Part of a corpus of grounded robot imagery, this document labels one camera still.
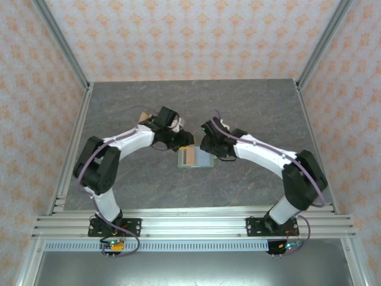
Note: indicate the orange card with grey stripe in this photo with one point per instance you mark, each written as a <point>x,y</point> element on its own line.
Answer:
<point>188,158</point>

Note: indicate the green card holder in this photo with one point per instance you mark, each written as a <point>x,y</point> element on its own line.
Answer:
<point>204,159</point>

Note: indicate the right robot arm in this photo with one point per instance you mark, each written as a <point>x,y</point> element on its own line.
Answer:
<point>303,178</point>

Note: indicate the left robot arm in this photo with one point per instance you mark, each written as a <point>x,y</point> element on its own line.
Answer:
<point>95,167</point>

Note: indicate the circuit board with yellow connector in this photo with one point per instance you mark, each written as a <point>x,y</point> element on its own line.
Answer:
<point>114,245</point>

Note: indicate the circuit board with blue light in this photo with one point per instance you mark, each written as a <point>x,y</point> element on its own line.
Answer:
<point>285,245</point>

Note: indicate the grey metal shelf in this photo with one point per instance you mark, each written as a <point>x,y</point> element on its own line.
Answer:
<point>193,271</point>

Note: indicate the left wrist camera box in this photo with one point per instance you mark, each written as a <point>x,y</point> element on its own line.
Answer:
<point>178,126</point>

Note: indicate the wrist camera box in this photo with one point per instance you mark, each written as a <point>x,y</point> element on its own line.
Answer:
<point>225,125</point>
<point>178,126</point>

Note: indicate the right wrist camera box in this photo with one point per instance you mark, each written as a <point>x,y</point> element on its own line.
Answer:
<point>225,125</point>

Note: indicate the aluminium cross rail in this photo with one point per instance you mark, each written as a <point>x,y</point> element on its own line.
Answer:
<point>193,226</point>

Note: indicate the aluminium side rail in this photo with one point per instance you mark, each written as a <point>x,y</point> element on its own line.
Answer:
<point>308,119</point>
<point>83,110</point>

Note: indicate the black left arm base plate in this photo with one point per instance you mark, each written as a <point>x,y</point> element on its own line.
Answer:
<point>134,226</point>

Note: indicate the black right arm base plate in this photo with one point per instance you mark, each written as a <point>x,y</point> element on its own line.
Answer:
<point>253,226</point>

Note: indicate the aluminium corner post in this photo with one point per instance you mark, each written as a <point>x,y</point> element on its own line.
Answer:
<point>63,44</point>
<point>322,44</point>

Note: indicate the aluminium lower frame post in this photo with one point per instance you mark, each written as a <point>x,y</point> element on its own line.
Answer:
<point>29,265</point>
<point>352,265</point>

